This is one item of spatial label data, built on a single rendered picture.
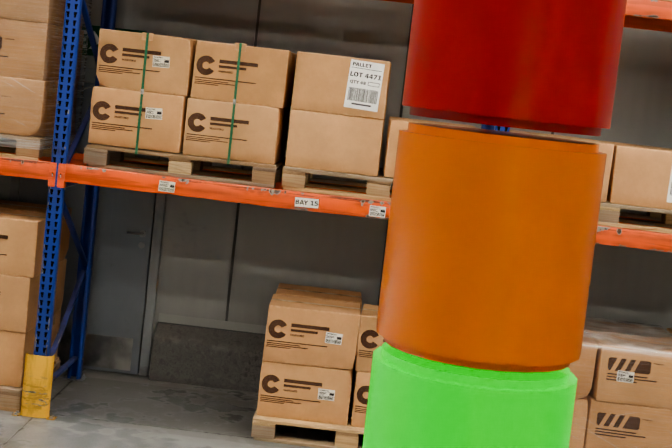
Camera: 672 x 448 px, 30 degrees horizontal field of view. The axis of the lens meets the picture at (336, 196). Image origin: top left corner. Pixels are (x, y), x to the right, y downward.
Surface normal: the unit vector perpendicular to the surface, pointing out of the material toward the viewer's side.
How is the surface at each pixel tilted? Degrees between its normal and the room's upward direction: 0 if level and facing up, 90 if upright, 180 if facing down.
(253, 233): 90
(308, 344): 90
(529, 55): 90
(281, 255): 90
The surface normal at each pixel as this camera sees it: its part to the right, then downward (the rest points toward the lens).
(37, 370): -0.04, 0.08
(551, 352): 0.50, 0.13
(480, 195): -0.26, 0.06
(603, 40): 0.70, 0.14
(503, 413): 0.25, 0.11
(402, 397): -0.70, -0.02
